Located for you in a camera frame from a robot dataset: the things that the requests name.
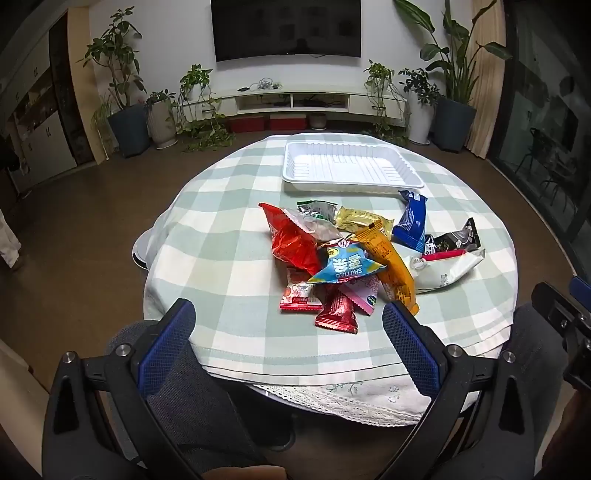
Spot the person's right forearm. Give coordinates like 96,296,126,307
561,397,591,480

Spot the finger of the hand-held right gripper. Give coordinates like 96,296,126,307
569,276,591,305
531,281,591,393

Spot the beige curtain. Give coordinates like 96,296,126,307
466,0,509,158

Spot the potted plant ribbed white pot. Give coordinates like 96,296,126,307
147,90,178,149

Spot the dark blue snack packet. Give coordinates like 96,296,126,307
392,189,428,252

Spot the long pink clear snack packet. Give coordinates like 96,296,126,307
295,213,383,318

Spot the trailing pothos plant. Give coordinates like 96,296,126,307
178,64,236,153

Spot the light blue snack packet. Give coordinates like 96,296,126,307
306,236,389,284

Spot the orange snack packet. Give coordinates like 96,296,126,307
355,220,420,317

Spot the wall-mounted television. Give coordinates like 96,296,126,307
211,0,362,63

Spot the black snack packet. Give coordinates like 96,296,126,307
422,218,482,256

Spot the dark balcony chair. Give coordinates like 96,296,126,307
526,128,578,208

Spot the tangle of cables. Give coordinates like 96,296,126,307
238,78,284,93

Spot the green clear snack packet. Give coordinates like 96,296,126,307
297,200,339,222

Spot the large-leaf potted plant dark pot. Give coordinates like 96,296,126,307
394,0,513,153

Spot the white lace cloth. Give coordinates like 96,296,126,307
249,376,469,428

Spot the tall potted plant dark pot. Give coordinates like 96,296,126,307
78,7,151,158

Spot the gold snack packet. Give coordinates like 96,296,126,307
334,207,394,237

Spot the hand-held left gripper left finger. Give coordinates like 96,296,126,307
44,298,197,480

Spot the large red snack packet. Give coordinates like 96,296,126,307
259,202,326,274

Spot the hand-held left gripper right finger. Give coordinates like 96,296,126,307
382,302,543,480

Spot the trailing vine plant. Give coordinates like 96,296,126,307
362,59,407,144

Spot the white wall cabinet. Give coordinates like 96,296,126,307
0,9,79,195

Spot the glass sliding door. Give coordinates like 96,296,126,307
488,0,591,278

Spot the white television cabinet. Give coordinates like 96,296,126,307
180,85,409,123

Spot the potted plant smooth white pot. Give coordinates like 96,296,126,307
399,68,441,146

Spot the dark red snack packet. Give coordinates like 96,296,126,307
315,290,360,335

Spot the white red-striped snack packet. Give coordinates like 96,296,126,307
407,248,486,295

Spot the red storage box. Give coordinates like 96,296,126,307
228,115,265,134
269,114,308,131

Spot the white plastic tray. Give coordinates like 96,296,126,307
282,141,424,193

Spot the red white strawberry snack packet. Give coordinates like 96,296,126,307
279,267,325,313

